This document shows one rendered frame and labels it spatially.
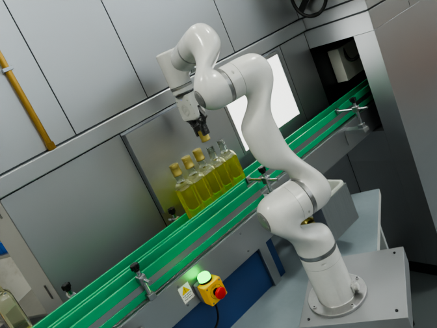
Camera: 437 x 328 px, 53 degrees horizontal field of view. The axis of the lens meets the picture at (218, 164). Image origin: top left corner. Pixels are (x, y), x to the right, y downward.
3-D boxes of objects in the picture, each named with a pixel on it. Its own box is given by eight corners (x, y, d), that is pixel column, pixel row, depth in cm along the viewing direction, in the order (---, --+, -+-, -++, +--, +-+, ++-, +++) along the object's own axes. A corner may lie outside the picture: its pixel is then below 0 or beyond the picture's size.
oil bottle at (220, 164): (235, 200, 181) (214, 154, 175) (244, 201, 176) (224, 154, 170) (226, 208, 178) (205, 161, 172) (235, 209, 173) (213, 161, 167)
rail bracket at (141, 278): (155, 294, 139) (136, 259, 136) (167, 299, 134) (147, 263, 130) (145, 302, 137) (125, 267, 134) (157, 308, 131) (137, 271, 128)
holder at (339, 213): (305, 212, 193) (292, 181, 188) (359, 217, 171) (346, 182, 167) (280, 234, 184) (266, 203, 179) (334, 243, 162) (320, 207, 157)
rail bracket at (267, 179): (256, 192, 178) (244, 165, 175) (287, 194, 165) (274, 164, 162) (251, 196, 177) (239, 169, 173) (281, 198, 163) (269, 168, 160)
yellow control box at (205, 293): (215, 289, 151) (207, 272, 149) (229, 294, 145) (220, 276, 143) (201, 302, 148) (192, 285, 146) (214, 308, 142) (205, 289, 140)
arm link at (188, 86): (166, 91, 164) (169, 98, 165) (178, 87, 157) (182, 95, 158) (182, 82, 169) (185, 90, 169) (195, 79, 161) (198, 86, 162)
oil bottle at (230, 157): (244, 193, 184) (224, 148, 178) (253, 194, 180) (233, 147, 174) (236, 200, 181) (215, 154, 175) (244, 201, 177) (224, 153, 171)
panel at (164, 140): (298, 115, 222) (274, 51, 212) (302, 114, 219) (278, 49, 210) (161, 213, 174) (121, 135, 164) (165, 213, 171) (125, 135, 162)
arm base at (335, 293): (370, 273, 143) (351, 226, 138) (364, 316, 128) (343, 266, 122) (315, 278, 153) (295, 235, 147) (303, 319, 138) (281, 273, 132)
